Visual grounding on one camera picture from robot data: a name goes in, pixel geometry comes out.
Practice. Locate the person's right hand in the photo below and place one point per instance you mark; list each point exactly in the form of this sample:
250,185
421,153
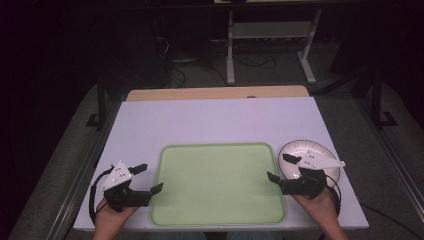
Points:
321,206

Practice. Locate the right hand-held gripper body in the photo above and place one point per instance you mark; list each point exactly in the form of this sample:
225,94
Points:
313,161

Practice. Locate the white plate with dark rim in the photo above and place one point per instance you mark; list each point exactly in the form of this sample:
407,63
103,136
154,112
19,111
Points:
301,148

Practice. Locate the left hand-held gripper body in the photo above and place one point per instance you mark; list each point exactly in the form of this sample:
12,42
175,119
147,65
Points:
117,176

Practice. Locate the light green tray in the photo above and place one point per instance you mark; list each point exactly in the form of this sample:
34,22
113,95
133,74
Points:
216,186

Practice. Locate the aluminium frame rail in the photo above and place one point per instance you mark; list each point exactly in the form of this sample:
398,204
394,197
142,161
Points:
396,166
80,173

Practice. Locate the person's left hand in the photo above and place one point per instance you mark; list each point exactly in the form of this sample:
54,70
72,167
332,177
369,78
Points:
108,216

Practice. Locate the black metal stand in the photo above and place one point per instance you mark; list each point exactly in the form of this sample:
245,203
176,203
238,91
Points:
101,106
377,100

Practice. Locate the white metal desk frame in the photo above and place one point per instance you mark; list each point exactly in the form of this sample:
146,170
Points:
270,30

